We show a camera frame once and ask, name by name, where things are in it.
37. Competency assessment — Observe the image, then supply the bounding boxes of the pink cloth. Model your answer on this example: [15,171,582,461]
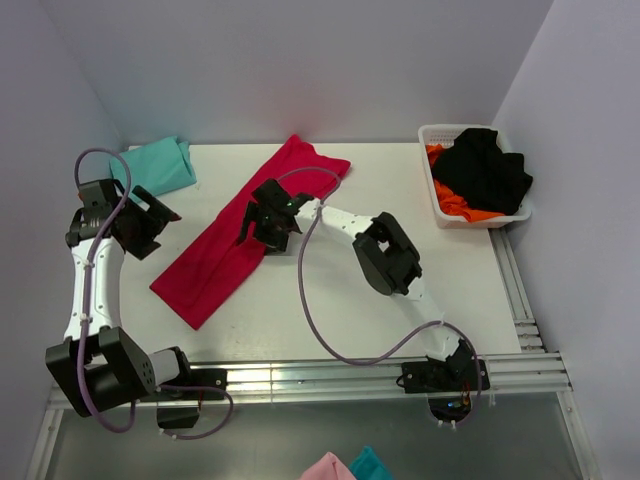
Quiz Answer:
[299,452,356,480]

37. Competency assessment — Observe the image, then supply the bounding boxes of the teal cloth at bottom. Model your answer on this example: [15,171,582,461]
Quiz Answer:
[349,446,393,480]

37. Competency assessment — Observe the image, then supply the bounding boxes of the red t-shirt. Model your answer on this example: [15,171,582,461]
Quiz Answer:
[150,135,351,330]

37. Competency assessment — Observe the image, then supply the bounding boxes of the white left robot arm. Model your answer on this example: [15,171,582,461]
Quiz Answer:
[45,179,190,417]

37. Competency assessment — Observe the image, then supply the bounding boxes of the folded teal t-shirt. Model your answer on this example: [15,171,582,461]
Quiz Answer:
[120,136,197,197]

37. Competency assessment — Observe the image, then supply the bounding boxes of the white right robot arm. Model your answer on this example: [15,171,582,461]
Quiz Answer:
[236,178,482,380]

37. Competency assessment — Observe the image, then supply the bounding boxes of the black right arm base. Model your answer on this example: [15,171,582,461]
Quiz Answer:
[396,358,491,425]

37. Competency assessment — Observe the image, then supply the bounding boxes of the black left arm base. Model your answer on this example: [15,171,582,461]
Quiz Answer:
[152,368,228,434]

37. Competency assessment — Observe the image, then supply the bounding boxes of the black t-shirt in basket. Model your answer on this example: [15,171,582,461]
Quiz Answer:
[431,128,533,216]

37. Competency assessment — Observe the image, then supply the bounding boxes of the orange t-shirt in basket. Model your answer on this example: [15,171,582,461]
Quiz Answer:
[425,144,503,223]

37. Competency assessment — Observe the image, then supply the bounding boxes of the aluminium table frame rail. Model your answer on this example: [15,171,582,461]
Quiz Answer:
[28,230,601,479]

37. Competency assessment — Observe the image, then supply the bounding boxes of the white plastic laundry basket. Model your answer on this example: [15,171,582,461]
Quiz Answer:
[418,124,533,229]

